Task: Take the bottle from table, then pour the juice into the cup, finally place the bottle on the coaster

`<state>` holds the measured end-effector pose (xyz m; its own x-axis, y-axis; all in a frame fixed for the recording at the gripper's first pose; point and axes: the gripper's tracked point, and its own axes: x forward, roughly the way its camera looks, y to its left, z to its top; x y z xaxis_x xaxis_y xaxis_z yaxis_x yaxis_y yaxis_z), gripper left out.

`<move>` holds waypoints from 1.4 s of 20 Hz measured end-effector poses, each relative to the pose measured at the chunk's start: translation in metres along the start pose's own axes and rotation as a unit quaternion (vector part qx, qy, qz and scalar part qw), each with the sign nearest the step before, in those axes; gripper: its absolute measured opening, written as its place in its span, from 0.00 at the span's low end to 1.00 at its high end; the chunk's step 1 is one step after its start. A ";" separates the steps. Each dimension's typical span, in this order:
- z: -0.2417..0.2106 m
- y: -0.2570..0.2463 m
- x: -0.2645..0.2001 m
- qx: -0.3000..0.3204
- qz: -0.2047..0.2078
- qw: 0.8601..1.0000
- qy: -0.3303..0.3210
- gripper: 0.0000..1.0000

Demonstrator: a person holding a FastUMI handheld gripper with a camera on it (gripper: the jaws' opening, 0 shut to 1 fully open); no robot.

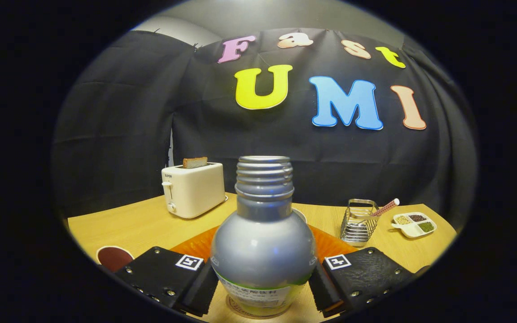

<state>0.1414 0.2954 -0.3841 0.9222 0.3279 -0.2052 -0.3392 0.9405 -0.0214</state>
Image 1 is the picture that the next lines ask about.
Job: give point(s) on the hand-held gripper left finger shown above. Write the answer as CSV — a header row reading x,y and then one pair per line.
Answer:
x,y
159,271

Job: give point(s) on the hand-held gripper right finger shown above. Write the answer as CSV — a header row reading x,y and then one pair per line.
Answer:
x,y
366,271

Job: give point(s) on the white cup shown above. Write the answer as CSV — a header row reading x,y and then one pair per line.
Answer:
x,y
114,258

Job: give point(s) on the silver bottle with green label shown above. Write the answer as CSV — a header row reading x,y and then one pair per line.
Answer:
x,y
263,251

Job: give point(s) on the wooden table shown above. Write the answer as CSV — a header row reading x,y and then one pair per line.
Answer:
x,y
142,224

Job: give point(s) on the white divided grain dish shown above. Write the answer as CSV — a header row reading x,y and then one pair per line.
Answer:
x,y
413,226

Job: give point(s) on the red white striped straw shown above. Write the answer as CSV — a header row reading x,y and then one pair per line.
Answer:
x,y
386,207

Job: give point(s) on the small white plate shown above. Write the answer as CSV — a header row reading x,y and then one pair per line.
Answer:
x,y
301,215

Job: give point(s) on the white toaster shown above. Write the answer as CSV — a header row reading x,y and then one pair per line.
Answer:
x,y
195,190

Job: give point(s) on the toasted bread slice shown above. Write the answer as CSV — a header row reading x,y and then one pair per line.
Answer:
x,y
194,162

